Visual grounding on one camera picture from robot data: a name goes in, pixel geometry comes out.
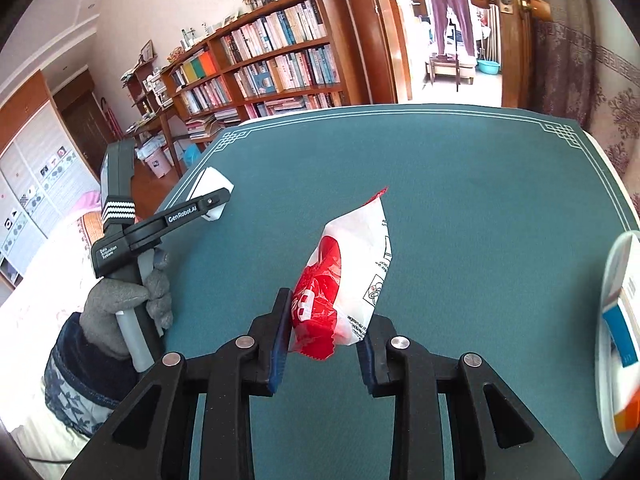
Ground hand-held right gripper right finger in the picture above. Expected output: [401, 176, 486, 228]
[356, 314, 581, 480]

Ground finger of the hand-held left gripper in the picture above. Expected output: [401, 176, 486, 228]
[197, 186, 235, 214]

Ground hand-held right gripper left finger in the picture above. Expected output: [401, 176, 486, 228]
[62, 287, 295, 480]

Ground small white packet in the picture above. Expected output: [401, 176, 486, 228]
[191, 165, 235, 222]

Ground red and white packet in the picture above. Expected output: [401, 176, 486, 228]
[290, 187, 397, 362]

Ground blue snack packet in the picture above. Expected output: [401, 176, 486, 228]
[601, 280, 640, 433]

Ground clear plastic bowl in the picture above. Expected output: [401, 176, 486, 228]
[595, 230, 640, 472]

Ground person's left forearm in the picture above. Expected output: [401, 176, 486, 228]
[42, 312, 140, 439]

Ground person's left hand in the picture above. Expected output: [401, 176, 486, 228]
[79, 252, 174, 360]

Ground pink trash bin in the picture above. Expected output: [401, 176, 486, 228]
[141, 146, 174, 179]

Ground stack of magazines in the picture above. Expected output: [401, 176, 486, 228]
[186, 109, 242, 142]

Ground patterned wardrobe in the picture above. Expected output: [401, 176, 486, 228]
[0, 70, 103, 286]

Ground small wooden desk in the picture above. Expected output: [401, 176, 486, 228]
[120, 55, 183, 181]

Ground rows of books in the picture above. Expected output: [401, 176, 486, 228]
[170, 0, 347, 121]

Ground wooden bookshelf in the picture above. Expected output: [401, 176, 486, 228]
[164, 0, 363, 133]

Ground wooden stool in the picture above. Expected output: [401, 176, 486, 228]
[426, 55, 477, 87]

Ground purple hanging pants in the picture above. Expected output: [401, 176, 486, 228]
[424, 0, 477, 59]

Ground patterned floral curtain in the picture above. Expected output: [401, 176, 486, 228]
[520, 0, 640, 198]

